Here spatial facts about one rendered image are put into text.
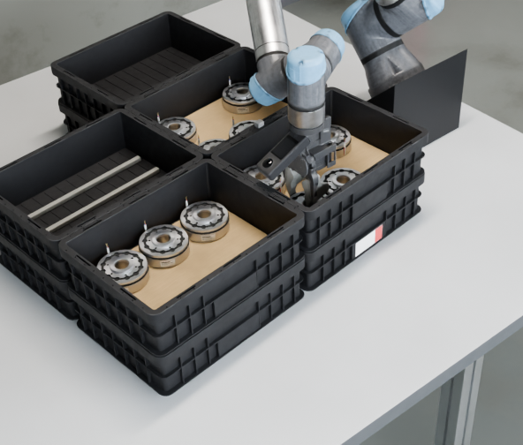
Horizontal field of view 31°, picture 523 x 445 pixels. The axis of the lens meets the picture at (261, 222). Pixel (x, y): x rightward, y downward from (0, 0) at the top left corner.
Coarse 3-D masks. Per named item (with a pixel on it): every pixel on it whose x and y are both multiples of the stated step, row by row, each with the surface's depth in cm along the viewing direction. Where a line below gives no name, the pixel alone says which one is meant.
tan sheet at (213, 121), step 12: (204, 108) 239; (216, 108) 239; (264, 108) 238; (276, 108) 238; (192, 120) 235; (204, 120) 235; (216, 120) 235; (228, 120) 234; (240, 120) 234; (204, 132) 230; (216, 132) 230; (228, 132) 230
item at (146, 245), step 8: (168, 224) 198; (144, 232) 196; (152, 232) 196; (176, 232) 196; (184, 232) 196; (144, 240) 195; (176, 240) 194; (184, 240) 194; (144, 248) 192; (152, 248) 192; (160, 248) 192; (168, 248) 192; (176, 248) 192; (184, 248) 192; (152, 256) 191; (160, 256) 190; (168, 256) 191
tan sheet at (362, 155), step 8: (352, 136) 227; (352, 144) 224; (360, 144) 224; (368, 144) 224; (352, 152) 222; (360, 152) 222; (368, 152) 221; (376, 152) 221; (384, 152) 221; (336, 160) 219; (344, 160) 219; (352, 160) 219; (360, 160) 219; (368, 160) 219; (376, 160) 219; (336, 168) 217; (352, 168) 217; (360, 168) 217; (320, 176) 215
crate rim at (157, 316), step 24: (192, 168) 202; (216, 168) 202; (144, 192) 196; (264, 192) 194; (72, 240) 185; (264, 240) 182; (72, 264) 182; (240, 264) 179; (120, 288) 173; (192, 288) 173; (144, 312) 168; (168, 312) 169
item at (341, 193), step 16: (352, 96) 222; (384, 112) 216; (256, 128) 213; (416, 128) 211; (416, 144) 207; (384, 160) 202; (400, 160) 205; (368, 176) 198; (272, 192) 194; (336, 192) 193; (352, 192) 197; (304, 208) 190; (320, 208) 190
